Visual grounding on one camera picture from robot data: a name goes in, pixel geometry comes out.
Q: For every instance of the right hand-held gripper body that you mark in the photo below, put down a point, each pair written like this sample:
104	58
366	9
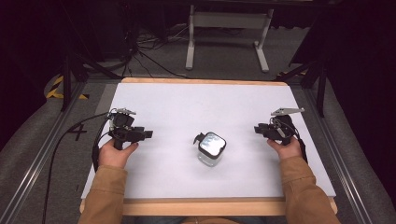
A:
280	127

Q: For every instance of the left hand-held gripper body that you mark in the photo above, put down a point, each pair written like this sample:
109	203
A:
122	126

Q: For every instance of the person's right hand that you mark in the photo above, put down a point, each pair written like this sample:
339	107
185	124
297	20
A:
288	151

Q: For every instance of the person's left hand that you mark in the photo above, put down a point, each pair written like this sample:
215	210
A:
114	156

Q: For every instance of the clear square jar black lid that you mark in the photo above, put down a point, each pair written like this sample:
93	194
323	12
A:
211	148

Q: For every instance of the black stand legs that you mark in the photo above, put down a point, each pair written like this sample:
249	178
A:
74	68
314	77

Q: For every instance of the white table mat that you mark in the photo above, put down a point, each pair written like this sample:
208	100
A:
199	105

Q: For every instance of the black and yellow floor tape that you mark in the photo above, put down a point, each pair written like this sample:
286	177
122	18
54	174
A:
55	90

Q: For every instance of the metal floor rail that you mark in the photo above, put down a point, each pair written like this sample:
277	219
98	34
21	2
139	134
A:
37	158
339	155

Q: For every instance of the white metal stand frame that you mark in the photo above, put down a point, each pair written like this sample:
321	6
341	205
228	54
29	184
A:
229	21

